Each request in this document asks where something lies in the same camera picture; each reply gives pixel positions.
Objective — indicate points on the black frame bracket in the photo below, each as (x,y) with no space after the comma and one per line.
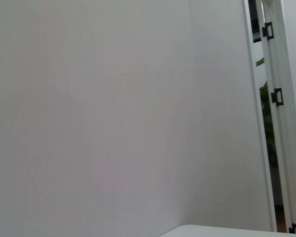
(267,30)
(277,97)
(294,228)

